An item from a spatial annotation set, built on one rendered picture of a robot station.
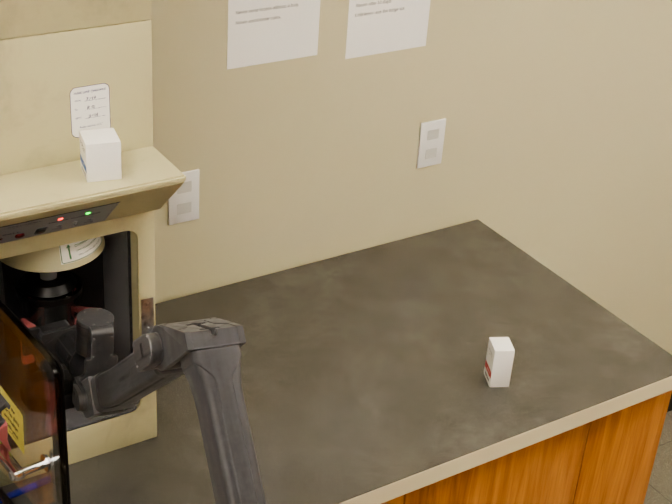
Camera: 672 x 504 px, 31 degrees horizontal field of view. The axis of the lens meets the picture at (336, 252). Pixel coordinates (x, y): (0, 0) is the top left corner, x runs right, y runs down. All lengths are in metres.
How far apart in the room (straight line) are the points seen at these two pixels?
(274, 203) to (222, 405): 1.23
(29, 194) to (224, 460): 0.53
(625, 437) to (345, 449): 0.67
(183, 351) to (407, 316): 1.16
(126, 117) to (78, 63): 0.12
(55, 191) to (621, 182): 1.92
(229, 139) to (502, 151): 0.77
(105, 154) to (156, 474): 0.62
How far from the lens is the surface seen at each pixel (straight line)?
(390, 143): 2.71
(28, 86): 1.75
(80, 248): 1.93
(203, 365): 1.41
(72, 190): 1.74
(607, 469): 2.58
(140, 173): 1.78
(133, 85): 1.82
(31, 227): 1.76
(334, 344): 2.42
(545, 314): 2.60
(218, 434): 1.40
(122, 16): 1.77
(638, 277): 3.56
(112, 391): 1.76
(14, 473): 1.71
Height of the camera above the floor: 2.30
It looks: 30 degrees down
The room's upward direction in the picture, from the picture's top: 4 degrees clockwise
